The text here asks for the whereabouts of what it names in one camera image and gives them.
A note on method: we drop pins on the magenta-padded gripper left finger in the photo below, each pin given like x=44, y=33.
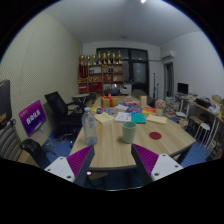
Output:
x=79, y=160

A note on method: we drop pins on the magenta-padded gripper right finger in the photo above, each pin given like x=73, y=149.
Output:
x=146, y=158

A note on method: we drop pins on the clear plastic water bottle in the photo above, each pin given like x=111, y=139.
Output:
x=89, y=130

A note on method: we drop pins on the flat round red coaster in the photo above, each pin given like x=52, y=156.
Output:
x=155, y=135

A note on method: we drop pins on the pale green cup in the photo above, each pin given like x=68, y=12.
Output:
x=129, y=133

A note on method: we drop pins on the teal book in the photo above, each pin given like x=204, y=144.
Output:
x=138, y=118

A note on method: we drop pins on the white book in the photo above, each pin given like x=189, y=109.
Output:
x=123, y=117

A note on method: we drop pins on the beige notebook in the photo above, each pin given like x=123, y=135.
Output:
x=104, y=118

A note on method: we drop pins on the black bag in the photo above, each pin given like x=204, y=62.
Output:
x=31, y=148

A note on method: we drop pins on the blue colourful book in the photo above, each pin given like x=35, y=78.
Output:
x=134, y=110

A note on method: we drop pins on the pink flowers in pot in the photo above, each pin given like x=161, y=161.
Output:
x=160, y=106

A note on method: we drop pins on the blue and red book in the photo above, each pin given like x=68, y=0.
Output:
x=101, y=110

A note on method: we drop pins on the black office chair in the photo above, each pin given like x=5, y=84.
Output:
x=58, y=110

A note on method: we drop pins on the orange standing card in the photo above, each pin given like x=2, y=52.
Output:
x=143, y=101

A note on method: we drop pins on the pink box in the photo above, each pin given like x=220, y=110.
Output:
x=130, y=103

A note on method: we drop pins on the stack of books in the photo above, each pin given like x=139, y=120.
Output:
x=173, y=106

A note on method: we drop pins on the purple sign board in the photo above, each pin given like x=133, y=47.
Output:
x=32, y=117

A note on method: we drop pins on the small round side table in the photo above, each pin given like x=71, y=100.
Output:
x=81, y=96

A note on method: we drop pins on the white round stool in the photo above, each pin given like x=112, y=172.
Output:
x=204, y=126

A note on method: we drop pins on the yellow gift box red ribbon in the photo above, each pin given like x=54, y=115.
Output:
x=110, y=101

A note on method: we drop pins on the grey striped chair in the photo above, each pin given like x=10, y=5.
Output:
x=9, y=141

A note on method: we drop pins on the black tripod stand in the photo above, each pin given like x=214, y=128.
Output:
x=155, y=85

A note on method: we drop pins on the cluttered wooden side desk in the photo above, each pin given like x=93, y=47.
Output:
x=208, y=110

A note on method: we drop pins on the black computer monitor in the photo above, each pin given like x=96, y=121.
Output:
x=182, y=88

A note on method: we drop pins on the wooden shelf unit with trophies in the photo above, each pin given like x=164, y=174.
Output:
x=101, y=76

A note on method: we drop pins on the dark glass door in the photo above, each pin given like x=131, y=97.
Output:
x=138, y=71

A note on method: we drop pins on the ceiling light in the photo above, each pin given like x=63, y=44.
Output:
x=143, y=1

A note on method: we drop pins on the white wall air conditioner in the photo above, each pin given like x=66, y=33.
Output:
x=168, y=55

